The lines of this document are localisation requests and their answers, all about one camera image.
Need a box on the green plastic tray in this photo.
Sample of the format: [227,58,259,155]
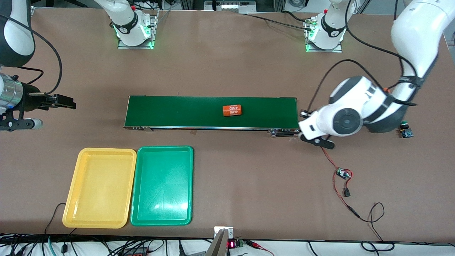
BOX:
[130,146,194,226]

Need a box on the small metal mounting bracket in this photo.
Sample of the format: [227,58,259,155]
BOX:
[214,226,234,239]

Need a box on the yellow plastic tray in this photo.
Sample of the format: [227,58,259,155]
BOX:
[62,148,137,229]

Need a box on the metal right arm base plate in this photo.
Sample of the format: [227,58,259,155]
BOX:
[117,11,159,49]

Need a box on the long red supply wire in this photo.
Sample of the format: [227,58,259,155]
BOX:
[332,175,361,219]

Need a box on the thin black looped cable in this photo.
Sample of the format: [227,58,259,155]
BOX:
[358,202,396,252]

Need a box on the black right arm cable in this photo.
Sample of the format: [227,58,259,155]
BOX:
[0,14,63,96]

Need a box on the grey camera mount bar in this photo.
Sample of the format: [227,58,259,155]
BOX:
[204,229,230,256]

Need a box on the red clip lead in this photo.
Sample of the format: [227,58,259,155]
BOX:
[245,240,276,256]

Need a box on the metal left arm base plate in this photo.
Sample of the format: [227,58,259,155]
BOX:
[305,16,343,53]

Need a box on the white lit device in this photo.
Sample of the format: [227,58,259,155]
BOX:
[220,2,256,11]

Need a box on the green conveyor belt unit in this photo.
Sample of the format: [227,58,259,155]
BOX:
[123,95,301,137]

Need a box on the thin black table cable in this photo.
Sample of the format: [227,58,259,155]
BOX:
[44,203,77,246]

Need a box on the black base power cable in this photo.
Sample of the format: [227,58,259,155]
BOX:
[245,11,313,30]

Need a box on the orange cylinder with white print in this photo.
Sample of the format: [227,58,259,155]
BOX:
[223,104,243,117]

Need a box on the green push button switch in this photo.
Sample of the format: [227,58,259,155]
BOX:
[399,122,414,139]

